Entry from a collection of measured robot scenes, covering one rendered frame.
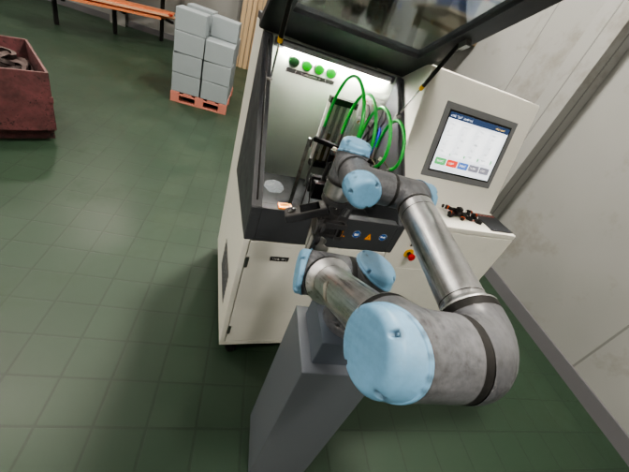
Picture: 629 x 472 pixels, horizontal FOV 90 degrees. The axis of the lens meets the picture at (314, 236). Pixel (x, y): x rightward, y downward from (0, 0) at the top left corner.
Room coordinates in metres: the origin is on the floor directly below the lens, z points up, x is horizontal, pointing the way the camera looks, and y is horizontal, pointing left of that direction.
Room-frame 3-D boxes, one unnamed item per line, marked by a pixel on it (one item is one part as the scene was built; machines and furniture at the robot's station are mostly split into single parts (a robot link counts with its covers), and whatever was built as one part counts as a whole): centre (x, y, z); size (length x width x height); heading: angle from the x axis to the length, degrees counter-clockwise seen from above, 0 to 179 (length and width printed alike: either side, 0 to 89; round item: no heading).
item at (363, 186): (0.66, -0.06, 1.32); 0.11 x 0.11 x 0.08; 19
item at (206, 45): (4.83, 2.37, 0.55); 1.12 x 0.74 x 1.11; 19
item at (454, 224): (1.55, -0.63, 0.96); 0.70 x 0.22 x 0.03; 117
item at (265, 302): (1.14, -0.05, 0.44); 0.65 x 0.02 x 0.68; 117
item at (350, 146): (0.75, -0.01, 1.32); 0.09 x 0.08 x 0.11; 19
